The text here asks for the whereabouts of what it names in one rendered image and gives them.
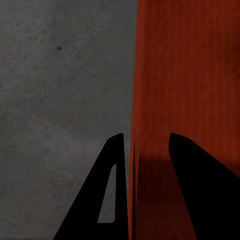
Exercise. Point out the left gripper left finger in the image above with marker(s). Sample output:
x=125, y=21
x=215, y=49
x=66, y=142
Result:
x=81, y=220

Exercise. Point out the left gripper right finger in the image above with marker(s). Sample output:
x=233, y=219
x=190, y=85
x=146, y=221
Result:
x=211, y=191

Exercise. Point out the storage box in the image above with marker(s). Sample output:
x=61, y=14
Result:
x=187, y=82

